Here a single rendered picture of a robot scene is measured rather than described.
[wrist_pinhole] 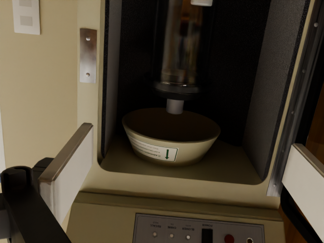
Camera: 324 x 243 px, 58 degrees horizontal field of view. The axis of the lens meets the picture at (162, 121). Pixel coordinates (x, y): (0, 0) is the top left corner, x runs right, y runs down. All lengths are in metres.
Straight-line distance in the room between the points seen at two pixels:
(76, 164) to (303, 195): 0.13
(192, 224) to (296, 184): 0.28
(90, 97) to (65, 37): 0.47
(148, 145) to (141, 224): 0.12
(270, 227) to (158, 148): 0.20
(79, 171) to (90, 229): 0.29
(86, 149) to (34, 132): 0.80
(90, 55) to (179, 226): 0.27
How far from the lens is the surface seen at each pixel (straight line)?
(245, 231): 0.47
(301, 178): 0.19
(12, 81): 0.95
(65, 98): 0.90
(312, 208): 0.18
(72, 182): 0.16
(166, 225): 0.45
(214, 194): 0.48
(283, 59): 0.46
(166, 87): 0.42
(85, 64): 0.41
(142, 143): 0.47
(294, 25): 0.45
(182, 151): 0.46
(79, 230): 0.46
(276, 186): 0.49
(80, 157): 0.17
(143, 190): 0.47
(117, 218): 0.46
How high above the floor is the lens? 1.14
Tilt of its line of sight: 19 degrees up
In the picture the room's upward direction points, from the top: 174 degrees counter-clockwise
